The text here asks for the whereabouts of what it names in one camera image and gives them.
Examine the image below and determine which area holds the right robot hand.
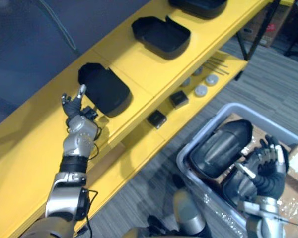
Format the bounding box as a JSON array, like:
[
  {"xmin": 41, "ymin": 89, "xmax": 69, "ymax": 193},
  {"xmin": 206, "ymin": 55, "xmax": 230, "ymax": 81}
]
[{"xmin": 235, "ymin": 135, "xmax": 290, "ymax": 199}]

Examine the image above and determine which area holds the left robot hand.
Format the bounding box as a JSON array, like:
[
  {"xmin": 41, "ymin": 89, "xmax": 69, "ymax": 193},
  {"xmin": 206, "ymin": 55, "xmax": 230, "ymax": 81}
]
[{"xmin": 61, "ymin": 84, "xmax": 87, "ymax": 118}]

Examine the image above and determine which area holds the black plastic housing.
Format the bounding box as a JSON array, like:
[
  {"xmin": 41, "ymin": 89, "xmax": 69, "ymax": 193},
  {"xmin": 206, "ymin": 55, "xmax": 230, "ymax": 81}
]
[
  {"xmin": 222, "ymin": 165, "xmax": 259, "ymax": 207},
  {"xmin": 189, "ymin": 119, "xmax": 254, "ymax": 179},
  {"xmin": 168, "ymin": 0, "xmax": 228, "ymax": 19},
  {"xmin": 131, "ymin": 15, "xmax": 191, "ymax": 60},
  {"xmin": 78, "ymin": 62, "xmax": 133, "ymax": 118}
]

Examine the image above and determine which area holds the yellow shelf unit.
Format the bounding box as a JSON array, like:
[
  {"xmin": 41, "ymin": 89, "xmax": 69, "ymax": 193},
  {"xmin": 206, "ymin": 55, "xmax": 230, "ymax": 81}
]
[{"xmin": 0, "ymin": 0, "xmax": 295, "ymax": 238}]

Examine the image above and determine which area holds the grey plastic bin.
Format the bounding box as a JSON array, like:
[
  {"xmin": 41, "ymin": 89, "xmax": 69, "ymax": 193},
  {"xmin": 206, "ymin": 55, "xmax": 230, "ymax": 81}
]
[{"xmin": 176, "ymin": 102, "xmax": 298, "ymax": 238}]

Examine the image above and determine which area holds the small black square box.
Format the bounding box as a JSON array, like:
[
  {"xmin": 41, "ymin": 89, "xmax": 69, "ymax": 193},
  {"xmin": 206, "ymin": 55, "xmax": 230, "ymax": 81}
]
[
  {"xmin": 147, "ymin": 110, "xmax": 167, "ymax": 129},
  {"xmin": 169, "ymin": 90, "xmax": 189, "ymax": 109}
]

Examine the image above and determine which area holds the silver robot leg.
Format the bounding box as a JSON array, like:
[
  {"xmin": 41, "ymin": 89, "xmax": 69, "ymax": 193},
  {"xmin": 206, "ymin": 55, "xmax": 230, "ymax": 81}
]
[{"xmin": 172, "ymin": 187, "xmax": 211, "ymax": 238}]

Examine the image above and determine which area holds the bundle of black rods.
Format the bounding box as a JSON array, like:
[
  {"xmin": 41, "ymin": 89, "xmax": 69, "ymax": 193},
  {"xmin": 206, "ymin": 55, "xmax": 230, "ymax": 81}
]
[{"xmin": 204, "ymin": 56, "xmax": 230, "ymax": 76}]

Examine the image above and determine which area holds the black metal table leg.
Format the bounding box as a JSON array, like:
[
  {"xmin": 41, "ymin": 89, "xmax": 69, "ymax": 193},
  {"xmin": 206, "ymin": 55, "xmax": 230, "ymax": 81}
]
[{"xmin": 236, "ymin": 0, "xmax": 281, "ymax": 61}]

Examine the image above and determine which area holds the printed cardboard box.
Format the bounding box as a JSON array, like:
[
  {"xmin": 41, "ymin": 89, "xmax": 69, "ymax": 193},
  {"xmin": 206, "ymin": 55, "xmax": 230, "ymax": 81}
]
[{"xmin": 239, "ymin": 1, "xmax": 293, "ymax": 48}]

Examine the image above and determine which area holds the green cable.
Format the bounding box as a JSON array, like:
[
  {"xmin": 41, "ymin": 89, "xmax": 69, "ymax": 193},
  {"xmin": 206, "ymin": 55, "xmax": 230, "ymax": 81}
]
[{"xmin": 41, "ymin": 0, "xmax": 80, "ymax": 56}]

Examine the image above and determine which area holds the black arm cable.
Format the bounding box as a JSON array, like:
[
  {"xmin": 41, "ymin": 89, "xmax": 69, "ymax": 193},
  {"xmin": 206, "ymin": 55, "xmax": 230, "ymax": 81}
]
[{"xmin": 76, "ymin": 123, "xmax": 102, "ymax": 235}]

